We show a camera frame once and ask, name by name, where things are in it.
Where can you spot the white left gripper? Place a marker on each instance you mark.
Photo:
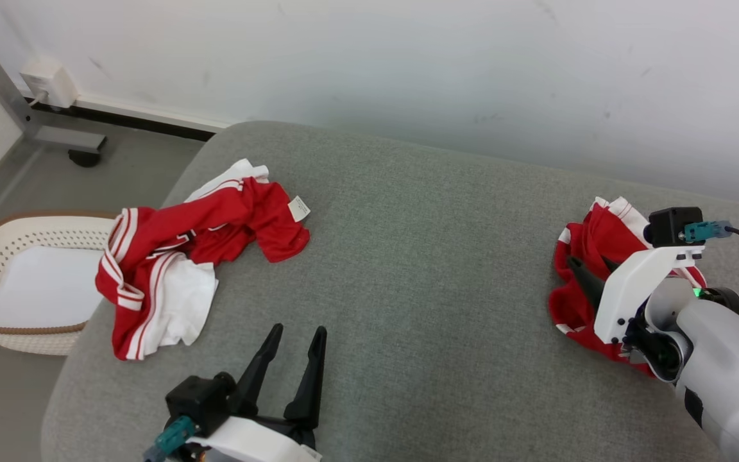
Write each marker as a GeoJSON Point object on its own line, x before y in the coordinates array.
{"type": "Point", "coordinates": [247, 443]}

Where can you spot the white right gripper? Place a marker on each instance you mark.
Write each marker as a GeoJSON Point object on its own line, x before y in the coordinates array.
{"type": "Point", "coordinates": [632, 289]}

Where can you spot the red jersey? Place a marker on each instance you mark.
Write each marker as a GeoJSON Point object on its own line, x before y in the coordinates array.
{"type": "Point", "coordinates": [575, 308]}

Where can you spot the red jersey number 23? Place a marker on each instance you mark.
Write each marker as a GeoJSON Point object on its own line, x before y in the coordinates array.
{"type": "Point", "coordinates": [215, 218]}

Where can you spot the white perforated laundry basket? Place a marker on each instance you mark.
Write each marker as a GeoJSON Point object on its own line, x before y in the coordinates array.
{"type": "Point", "coordinates": [36, 289]}

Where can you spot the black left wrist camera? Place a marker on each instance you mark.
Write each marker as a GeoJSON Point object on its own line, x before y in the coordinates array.
{"type": "Point", "coordinates": [199, 401]}

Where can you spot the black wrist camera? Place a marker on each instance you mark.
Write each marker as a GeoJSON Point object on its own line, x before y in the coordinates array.
{"type": "Point", "coordinates": [199, 401]}
{"type": "Point", "coordinates": [672, 226]}

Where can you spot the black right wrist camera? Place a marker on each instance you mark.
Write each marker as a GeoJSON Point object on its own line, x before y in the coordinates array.
{"type": "Point", "coordinates": [672, 226]}

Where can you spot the white wall baseboard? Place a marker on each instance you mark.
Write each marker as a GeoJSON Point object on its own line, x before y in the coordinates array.
{"type": "Point", "coordinates": [145, 115]}

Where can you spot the white wall socket with plug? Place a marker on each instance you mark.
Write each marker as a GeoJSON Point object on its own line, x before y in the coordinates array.
{"type": "Point", "coordinates": [49, 82]}

